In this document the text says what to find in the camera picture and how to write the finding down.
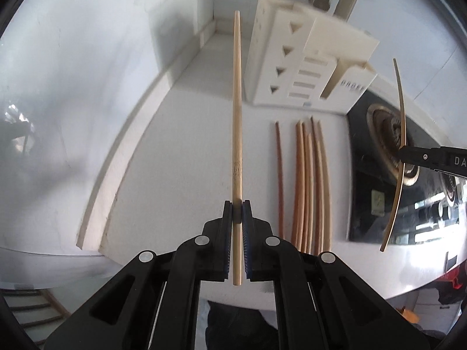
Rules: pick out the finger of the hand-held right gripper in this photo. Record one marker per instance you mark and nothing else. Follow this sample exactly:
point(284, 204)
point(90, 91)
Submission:
point(419, 156)

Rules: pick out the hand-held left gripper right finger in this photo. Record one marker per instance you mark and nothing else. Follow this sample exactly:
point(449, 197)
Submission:
point(247, 228)

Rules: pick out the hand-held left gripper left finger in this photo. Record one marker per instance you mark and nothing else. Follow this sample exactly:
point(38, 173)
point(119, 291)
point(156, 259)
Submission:
point(228, 228)

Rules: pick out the light bamboo chopstick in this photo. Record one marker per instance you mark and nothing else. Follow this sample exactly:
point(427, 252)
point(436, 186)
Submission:
point(402, 124)
point(237, 116)

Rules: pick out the dark brown chopstick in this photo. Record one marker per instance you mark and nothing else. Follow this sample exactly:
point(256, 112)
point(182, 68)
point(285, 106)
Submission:
point(280, 175)
point(316, 175)

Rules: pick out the reddish brown chopstick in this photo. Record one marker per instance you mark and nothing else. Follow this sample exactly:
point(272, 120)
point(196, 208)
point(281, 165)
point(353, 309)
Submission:
point(305, 189)
point(298, 175)

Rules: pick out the light wooden chopstick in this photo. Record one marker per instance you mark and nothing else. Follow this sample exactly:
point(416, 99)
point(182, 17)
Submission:
point(310, 197)

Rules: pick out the pale cream chopstick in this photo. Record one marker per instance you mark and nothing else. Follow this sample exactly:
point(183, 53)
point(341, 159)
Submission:
point(324, 189)

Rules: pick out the cream utensil holder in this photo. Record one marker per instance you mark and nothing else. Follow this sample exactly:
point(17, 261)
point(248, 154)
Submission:
point(277, 80)

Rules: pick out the round brass stove burner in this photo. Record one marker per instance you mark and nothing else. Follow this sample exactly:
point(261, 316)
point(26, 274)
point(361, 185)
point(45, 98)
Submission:
point(383, 135)

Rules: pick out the black glass gas cooktop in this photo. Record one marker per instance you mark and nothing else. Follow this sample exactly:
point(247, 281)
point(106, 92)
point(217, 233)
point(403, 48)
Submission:
point(365, 207)

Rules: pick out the person's dark clothing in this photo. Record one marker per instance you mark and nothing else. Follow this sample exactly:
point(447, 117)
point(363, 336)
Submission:
point(237, 328)

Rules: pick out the red and black object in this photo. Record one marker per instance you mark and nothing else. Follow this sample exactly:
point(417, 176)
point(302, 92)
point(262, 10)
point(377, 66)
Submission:
point(454, 284)

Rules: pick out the orange object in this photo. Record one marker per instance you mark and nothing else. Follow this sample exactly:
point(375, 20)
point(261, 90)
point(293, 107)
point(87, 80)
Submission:
point(409, 314)

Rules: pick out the staircase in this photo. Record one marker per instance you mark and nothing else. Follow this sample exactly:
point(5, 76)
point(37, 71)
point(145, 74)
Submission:
point(33, 308)

